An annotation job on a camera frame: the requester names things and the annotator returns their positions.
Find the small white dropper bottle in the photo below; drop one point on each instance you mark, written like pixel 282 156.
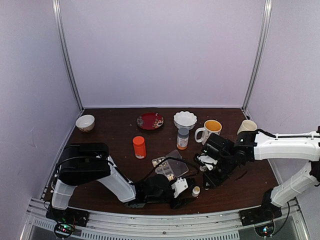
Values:
pixel 196 191

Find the left aluminium frame post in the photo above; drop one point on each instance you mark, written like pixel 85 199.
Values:
pixel 65 53

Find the aluminium frame post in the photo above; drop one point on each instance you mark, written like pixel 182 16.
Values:
pixel 264 30
pixel 65 53

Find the small white pill bottle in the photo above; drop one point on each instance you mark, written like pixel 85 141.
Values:
pixel 202 168

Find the white ceramic bowl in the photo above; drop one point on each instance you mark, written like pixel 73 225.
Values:
pixel 85 123

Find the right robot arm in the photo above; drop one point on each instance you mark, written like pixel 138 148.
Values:
pixel 258 145

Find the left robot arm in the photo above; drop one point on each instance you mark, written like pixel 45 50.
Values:
pixel 88 162

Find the red floral plate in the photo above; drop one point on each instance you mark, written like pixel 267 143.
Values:
pixel 150 121

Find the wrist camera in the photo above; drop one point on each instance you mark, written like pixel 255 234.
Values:
pixel 182 184
pixel 205 160

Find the orange pill bottle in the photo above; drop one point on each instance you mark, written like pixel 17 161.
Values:
pixel 139 146

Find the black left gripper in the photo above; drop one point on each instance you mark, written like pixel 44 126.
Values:
pixel 178 203

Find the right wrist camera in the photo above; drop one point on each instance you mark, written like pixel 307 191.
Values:
pixel 205 160

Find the aluminium front rail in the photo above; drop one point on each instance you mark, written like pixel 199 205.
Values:
pixel 225 225

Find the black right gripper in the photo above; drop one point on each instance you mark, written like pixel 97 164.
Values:
pixel 212 181

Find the right aluminium frame post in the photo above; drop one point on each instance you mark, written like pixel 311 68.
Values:
pixel 264 30

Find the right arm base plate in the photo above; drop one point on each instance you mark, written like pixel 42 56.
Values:
pixel 259 214

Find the grey cap pill bottle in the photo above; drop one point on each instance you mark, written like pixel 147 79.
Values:
pixel 182 138

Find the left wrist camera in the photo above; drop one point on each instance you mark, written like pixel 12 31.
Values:
pixel 182 184

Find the cream ribbed mug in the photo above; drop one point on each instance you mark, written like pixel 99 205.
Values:
pixel 247 125

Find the floral mug yellow inside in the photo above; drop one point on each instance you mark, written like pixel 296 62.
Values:
pixel 211 126

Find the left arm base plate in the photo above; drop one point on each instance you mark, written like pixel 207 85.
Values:
pixel 70 216

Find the clear plastic pill organizer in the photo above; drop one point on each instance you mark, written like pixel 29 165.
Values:
pixel 170 168

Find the white scalloped bowl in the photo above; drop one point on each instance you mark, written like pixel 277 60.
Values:
pixel 185 119

